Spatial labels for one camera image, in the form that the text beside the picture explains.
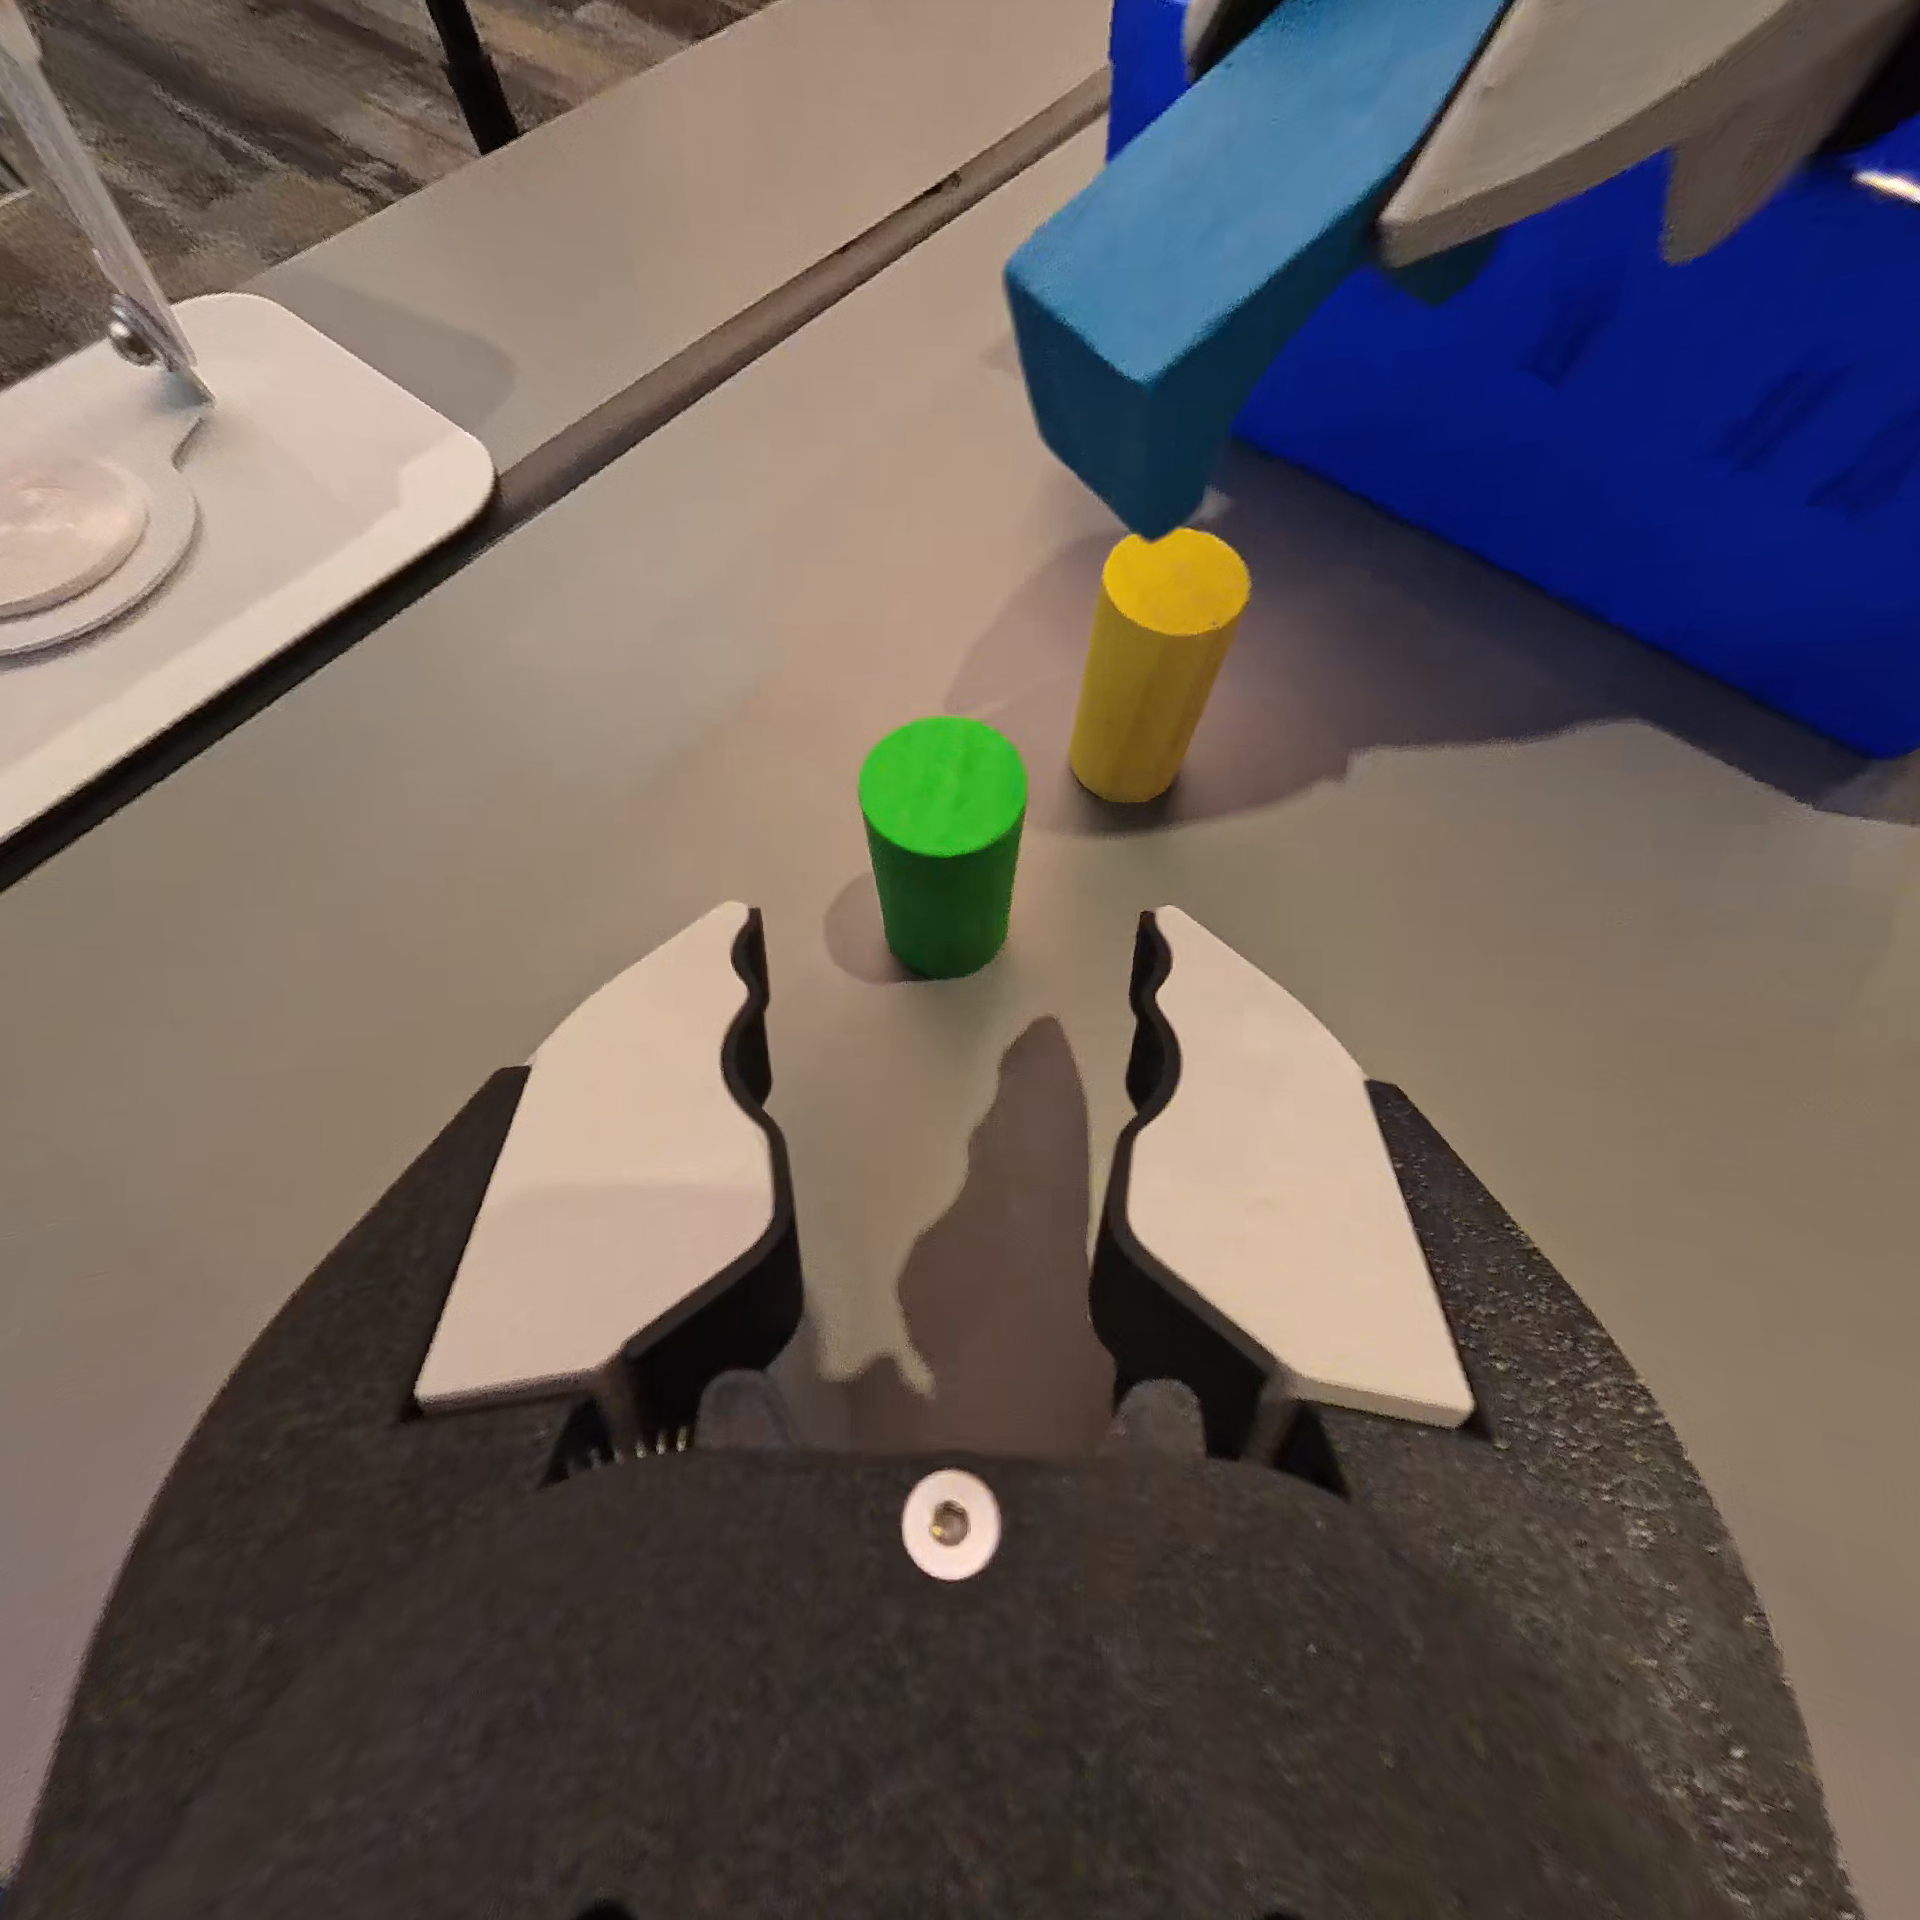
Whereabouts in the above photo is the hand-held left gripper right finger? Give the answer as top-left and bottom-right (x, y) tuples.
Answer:
(1091, 907), (1478, 1430)

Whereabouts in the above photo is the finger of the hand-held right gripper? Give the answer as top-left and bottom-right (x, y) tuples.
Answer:
(1373, 0), (1920, 273)
(1179, 0), (1298, 81)

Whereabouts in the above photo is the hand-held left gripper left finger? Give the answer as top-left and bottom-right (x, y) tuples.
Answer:
(411, 901), (805, 1419)

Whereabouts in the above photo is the blue arch block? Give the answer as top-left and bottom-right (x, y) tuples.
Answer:
(1002, 0), (1517, 543)

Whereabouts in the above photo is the blue plastic bin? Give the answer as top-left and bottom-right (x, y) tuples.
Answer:
(1103, 0), (1920, 759)

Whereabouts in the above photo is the green cylinder block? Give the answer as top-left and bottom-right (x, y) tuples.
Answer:
(857, 718), (1032, 981)

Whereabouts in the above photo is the yellow cylinder block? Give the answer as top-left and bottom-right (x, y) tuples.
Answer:
(1067, 528), (1254, 806)

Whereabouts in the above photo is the black metal pole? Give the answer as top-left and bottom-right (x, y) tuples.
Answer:
(420, 0), (518, 152)

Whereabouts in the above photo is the wooden document stand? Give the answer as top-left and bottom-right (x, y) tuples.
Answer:
(0, 0), (498, 849)

